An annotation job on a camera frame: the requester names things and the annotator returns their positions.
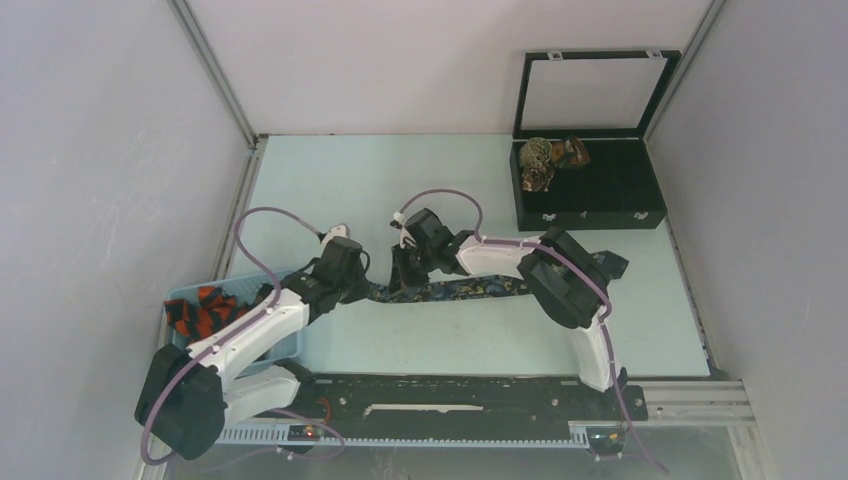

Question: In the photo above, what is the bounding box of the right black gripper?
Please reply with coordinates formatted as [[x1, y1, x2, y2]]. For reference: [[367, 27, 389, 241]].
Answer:
[[388, 242, 439, 296]]

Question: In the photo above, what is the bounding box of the blue floral necktie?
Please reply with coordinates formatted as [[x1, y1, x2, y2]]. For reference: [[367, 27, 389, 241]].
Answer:
[[360, 250, 631, 306]]

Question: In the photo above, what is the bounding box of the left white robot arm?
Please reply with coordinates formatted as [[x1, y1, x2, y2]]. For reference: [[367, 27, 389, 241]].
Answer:
[[134, 236, 369, 465]]

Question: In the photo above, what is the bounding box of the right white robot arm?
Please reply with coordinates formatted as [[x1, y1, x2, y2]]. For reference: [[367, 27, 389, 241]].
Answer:
[[389, 209, 622, 418]]

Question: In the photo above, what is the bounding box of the orange black striped tie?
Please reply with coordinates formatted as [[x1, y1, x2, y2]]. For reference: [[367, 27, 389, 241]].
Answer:
[[164, 286, 253, 344]]

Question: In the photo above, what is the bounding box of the green rolled tie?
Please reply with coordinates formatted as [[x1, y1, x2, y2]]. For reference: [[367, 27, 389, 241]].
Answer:
[[519, 137, 553, 168]]

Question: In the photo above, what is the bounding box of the orange brown rolled tie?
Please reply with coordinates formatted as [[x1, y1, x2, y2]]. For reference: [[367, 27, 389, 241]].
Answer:
[[551, 136, 591, 169]]

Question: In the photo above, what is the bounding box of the black display box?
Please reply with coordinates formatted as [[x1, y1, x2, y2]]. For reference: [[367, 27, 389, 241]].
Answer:
[[509, 49, 682, 231]]

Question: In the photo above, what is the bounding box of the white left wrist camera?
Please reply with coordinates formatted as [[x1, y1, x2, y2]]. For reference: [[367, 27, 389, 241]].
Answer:
[[319, 223, 351, 245]]

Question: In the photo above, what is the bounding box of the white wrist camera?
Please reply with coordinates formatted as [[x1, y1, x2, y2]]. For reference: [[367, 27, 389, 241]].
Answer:
[[319, 223, 351, 245], [390, 211, 406, 231]]

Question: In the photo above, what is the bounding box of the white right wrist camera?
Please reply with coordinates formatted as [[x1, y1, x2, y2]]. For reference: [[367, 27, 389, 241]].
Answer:
[[390, 211, 406, 231]]

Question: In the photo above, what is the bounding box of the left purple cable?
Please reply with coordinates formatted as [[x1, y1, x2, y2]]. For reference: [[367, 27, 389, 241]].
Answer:
[[139, 206, 346, 468]]

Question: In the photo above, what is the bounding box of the purple cable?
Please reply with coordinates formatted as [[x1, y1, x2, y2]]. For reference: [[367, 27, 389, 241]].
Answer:
[[139, 206, 346, 468], [397, 188, 670, 478]]

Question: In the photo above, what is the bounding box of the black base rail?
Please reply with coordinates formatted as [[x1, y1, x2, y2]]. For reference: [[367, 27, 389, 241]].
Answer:
[[288, 374, 649, 443]]

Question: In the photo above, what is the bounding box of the aluminium frame post left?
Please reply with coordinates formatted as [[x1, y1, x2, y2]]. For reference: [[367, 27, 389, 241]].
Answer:
[[167, 0, 259, 149]]

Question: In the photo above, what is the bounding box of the aluminium frame post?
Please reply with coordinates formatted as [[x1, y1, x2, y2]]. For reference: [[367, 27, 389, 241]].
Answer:
[[645, 0, 730, 142], [167, 0, 259, 149]]

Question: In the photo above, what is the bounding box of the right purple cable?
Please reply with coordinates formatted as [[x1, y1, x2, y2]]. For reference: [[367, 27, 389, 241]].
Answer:
[[397, 188, 670, 478]]

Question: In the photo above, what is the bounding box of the grey cable duct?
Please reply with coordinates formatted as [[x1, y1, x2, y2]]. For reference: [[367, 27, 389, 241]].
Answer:
[[218, 423, 592, 452]]

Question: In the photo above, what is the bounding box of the aluminium frame post right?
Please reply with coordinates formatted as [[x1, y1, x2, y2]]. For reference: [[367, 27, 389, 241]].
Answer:
[[645, 0, 730, 142]]

